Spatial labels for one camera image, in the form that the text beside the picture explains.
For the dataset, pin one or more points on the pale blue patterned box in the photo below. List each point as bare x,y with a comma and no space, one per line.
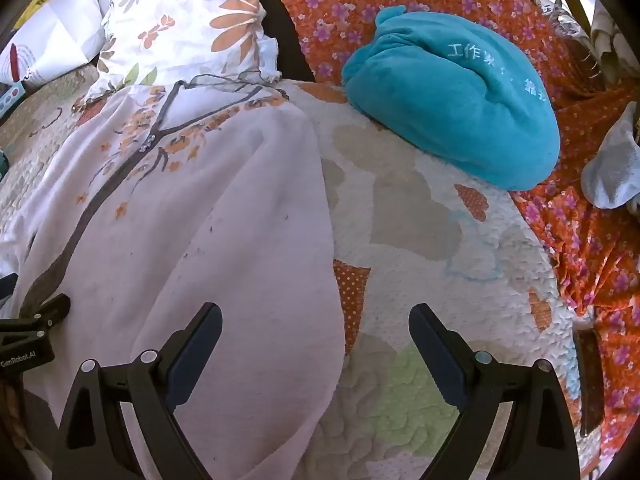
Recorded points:
11,99

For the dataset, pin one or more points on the pale pink tree-print garment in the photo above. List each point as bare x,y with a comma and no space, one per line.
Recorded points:
200,220

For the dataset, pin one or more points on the teal fleece bundle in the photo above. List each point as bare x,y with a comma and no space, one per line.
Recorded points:
450,105

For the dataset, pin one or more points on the red patterned pillow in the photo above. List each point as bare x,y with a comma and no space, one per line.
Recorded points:
590,240

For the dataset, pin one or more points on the grey cloth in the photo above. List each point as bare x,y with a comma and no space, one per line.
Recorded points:
612,170

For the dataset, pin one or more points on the green cardboard box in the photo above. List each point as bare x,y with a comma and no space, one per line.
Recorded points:
2,165

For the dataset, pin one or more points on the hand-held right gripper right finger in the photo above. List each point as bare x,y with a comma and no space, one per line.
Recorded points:
439,357

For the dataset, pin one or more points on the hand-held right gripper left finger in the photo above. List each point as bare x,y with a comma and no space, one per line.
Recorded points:
194,357

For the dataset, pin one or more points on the black cloth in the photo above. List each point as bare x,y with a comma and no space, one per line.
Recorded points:
285,45

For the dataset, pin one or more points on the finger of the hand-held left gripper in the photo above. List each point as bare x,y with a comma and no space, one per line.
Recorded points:
50,312

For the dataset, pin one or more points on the quilted patchwork bedspread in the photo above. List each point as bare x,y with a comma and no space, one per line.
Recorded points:
425,260

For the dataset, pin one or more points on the white floral pillow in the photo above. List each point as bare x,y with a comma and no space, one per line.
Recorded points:
195,20

